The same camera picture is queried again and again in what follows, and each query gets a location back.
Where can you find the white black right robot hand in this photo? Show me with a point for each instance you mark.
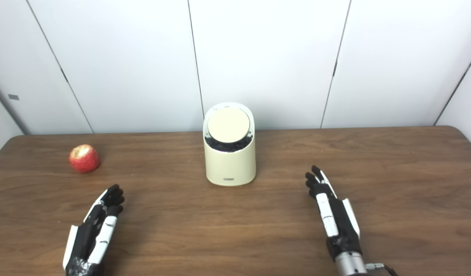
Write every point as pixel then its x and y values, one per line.
pixel 340 226

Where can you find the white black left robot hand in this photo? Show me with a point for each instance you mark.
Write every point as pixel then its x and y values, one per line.
pixel 86 237

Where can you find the red apple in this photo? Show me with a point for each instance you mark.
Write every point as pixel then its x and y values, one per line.
pixel 84 158

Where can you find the cream-colored round bin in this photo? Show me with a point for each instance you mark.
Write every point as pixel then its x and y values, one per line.
pixel 230 166

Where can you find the cream round bin lid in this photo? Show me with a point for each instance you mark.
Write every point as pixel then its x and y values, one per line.
pixel 228 124

